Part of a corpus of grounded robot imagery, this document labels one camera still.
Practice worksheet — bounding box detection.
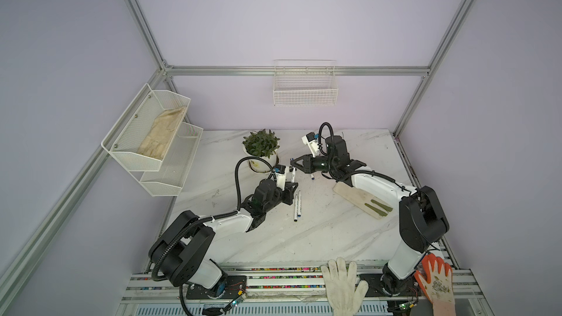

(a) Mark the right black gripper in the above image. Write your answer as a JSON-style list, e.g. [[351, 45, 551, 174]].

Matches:
[[289, 153, 336, 176]]

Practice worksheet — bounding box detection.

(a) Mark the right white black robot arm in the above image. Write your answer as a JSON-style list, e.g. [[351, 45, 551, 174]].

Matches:
[[291, 133, 449, 296]]

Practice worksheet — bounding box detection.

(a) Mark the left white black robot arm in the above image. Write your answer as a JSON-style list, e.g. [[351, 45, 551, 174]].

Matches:
[[149, 179, 299, 290]]

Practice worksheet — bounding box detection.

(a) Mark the green potted plant white pot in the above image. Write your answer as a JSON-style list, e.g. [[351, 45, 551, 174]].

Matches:
[[242, 129, 280, 167]]

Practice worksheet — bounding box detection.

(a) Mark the white knit glove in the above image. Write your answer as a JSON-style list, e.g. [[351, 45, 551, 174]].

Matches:
[[321, 257, 369, 316]]

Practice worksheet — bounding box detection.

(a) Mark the beige cloth in shelf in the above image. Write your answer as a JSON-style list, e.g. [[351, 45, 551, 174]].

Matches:
[[138, 107, 187, 160]]

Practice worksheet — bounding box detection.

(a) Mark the white mesh two-tier shelf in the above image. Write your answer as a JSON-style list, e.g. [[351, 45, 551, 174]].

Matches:
[[101, 84, 203, 197]]

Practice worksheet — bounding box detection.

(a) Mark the orange white work glove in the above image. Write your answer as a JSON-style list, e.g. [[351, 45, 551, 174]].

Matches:
[[414, 253, 456, 316]]

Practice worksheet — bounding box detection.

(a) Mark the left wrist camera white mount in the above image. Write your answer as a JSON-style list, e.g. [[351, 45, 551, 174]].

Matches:
[[273, 165, 287, 190]]

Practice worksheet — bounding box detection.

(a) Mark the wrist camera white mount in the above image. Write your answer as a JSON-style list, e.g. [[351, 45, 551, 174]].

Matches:
[[301, 132, 321, 157], [273, 165, 287, 190]]

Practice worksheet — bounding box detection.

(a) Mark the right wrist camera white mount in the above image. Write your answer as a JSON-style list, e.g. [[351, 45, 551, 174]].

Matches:
[[301, 132, 321, 157]]

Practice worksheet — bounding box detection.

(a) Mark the right black corrugated cable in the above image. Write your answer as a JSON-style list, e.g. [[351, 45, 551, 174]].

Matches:
[[318, 121, 337, 157]]

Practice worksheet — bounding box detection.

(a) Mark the black corrugated cable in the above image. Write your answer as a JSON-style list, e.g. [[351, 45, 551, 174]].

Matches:
[[318, 121, 337, 157], [151, 157, 275, 282]]

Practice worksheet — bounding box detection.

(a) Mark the white wire wall basket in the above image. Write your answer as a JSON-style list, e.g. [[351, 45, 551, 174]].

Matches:
[[273, 59, 339, 107]]

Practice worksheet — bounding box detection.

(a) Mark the left black corrugated cable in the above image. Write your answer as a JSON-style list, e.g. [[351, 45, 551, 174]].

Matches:
[[151, 157, 275, 282]]

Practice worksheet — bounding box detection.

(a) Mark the aluminium frame corner post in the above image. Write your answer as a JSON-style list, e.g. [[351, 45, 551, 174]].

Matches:
[[392, 0, 497, 137]]

